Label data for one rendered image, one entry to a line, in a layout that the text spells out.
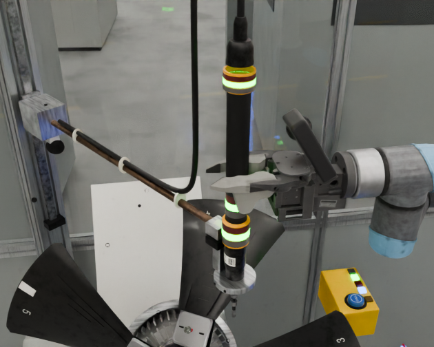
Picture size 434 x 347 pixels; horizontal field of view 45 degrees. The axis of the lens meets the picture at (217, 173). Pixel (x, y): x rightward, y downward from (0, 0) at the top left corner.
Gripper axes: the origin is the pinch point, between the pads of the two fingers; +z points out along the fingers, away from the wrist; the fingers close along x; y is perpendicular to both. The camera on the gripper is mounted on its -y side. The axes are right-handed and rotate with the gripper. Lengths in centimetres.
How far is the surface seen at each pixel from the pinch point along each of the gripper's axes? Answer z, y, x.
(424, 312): -94, 115, 70
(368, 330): -42, 63, 21
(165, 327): 8.8, 44.5, 13.3
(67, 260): 25.2, 22.1, 10.9
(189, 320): 4.2, 37.1, 7.5
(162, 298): 9, 48, 26
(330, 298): -34, 58, 29
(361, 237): -62, 74, 70
